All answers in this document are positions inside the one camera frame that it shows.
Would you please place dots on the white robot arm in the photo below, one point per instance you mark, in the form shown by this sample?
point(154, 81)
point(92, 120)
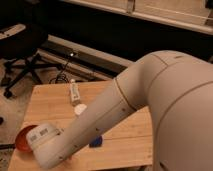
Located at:
point(177, 88)

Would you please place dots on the orange ceramic bowl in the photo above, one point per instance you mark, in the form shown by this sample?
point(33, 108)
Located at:
point(21, 143)

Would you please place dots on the white tube bottle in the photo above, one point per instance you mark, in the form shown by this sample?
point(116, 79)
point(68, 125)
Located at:
point(74, 93)

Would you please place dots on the white paper cup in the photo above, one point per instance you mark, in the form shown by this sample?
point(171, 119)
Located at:
point(79, 109)

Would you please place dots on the blue sponge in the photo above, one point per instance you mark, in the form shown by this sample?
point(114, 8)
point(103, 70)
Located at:
point(96, 143)

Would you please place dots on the black office chair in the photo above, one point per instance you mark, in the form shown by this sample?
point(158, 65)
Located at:
point(19, 46)

